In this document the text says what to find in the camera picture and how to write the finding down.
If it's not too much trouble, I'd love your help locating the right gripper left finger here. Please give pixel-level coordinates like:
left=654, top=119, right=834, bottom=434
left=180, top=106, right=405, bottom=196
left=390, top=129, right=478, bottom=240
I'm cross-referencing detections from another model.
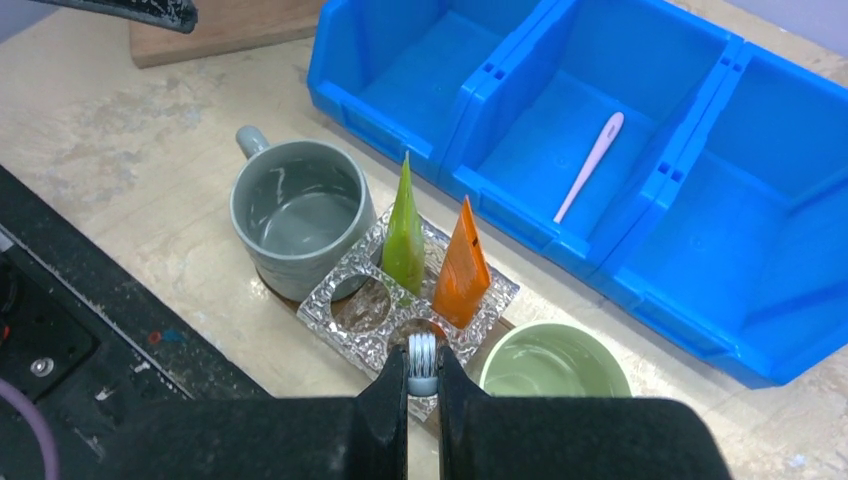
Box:
left=99, top=346, right=409, bottom=479

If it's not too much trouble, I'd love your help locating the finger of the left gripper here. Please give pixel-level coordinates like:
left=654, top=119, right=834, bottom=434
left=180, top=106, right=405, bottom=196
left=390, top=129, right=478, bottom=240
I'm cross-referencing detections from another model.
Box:
left=36, top=0, right=198, bottom=34

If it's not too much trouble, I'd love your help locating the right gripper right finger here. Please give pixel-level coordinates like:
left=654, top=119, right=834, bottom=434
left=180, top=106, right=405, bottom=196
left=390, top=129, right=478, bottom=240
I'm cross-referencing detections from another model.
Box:
left=437, top=346, right=731, bottom=479

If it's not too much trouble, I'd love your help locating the white toothbrush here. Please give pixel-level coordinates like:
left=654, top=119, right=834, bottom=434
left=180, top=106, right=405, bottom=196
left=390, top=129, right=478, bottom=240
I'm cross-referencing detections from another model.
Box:
left=407, top=332, right=438, bottom=397

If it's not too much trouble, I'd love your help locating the light green mug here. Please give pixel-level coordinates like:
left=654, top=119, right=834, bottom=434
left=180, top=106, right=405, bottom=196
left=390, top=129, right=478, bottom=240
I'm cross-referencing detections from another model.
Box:
left=479, top=321, right=632, bottom=398

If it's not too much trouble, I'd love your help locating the clear plastic blister pack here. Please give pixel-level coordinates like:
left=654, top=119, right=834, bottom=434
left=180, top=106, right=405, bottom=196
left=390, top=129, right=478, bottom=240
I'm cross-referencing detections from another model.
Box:
left=297, top=211, right=520, bottom=379

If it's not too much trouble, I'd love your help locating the green toothpaste tube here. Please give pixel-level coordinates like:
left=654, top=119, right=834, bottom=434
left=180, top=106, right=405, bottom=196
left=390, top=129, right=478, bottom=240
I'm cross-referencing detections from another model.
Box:
left=382, top=151, right=425, bottom=295

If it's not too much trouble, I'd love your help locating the grey mug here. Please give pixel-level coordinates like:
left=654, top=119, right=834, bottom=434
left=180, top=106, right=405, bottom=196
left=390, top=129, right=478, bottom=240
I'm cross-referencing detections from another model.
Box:
left=230, top=125, right=377, bottom=302

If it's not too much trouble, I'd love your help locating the blue divided plastic bin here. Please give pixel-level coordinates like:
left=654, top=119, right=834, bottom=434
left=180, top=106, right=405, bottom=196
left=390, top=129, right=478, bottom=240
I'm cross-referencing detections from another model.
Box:
left=307, top=1, right=847, bottom=388

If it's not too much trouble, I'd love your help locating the pink toothbrush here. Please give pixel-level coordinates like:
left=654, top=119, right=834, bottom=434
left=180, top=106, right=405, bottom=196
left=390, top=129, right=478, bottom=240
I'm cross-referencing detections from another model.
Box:
left=553, top=112, right=625, bottom=224

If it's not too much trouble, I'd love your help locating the wooden board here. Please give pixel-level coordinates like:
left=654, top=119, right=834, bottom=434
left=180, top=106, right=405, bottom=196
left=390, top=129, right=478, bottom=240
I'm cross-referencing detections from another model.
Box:
left=129, top=0, right=325, bottom=68

